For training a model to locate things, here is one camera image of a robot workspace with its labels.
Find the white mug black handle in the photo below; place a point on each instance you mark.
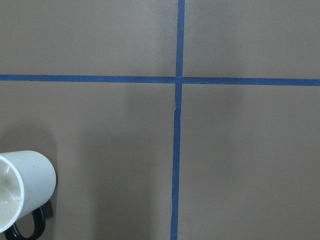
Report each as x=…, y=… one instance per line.
x=27, y=181

